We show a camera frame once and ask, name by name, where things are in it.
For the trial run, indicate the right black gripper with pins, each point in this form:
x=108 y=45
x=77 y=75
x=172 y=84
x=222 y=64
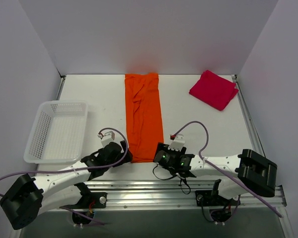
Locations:
x=157 y=151

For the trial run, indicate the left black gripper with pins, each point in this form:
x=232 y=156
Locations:
x=125 y=150

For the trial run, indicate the orange t-shirt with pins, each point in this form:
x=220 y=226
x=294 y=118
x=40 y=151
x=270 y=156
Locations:
x=143 y=116

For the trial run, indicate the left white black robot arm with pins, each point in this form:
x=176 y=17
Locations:
x=29 y=197

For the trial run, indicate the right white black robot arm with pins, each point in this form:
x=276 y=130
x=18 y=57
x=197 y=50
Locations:
x=239 y=174

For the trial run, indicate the white perforated plastic basket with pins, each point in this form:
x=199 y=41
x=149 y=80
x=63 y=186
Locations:
x=57 y=134

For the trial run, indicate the folded magenta t-shirt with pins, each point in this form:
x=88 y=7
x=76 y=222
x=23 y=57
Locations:
x=214 y=90

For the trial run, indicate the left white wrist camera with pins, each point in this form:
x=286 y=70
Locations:
x=106 y=138

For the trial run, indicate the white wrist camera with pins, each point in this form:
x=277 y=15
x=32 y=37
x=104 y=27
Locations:
x=106 y=138
x=177 y=143

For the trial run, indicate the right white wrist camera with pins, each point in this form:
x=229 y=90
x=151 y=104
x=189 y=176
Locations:
x=177 y=143

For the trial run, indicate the aluminium rail frame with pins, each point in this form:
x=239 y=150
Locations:
x=143 y=205

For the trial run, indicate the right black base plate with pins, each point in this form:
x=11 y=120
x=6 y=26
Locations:
x=208 y=198

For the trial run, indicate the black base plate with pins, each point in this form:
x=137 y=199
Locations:
x=208 y=198
x=99 y=199

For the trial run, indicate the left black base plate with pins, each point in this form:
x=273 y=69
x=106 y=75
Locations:
x=99 y=199

